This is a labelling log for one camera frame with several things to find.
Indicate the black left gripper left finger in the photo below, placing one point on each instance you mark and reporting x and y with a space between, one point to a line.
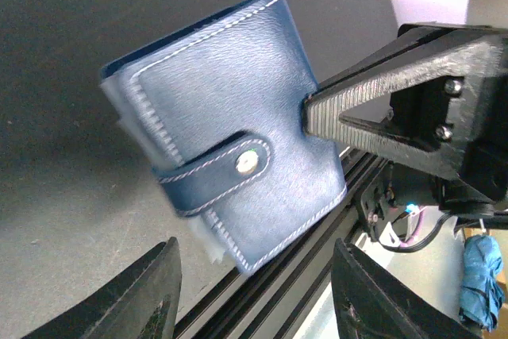
140 302

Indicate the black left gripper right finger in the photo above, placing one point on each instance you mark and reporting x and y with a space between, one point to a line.
370 302

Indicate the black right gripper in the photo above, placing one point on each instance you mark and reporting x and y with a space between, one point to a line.
440 109

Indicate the blue leather card holder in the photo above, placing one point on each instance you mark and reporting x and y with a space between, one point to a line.
217 107

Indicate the blue folded umbrella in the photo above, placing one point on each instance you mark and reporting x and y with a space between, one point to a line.
481 298

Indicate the black aluminium frame rail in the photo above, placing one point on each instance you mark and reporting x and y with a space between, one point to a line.
270 303

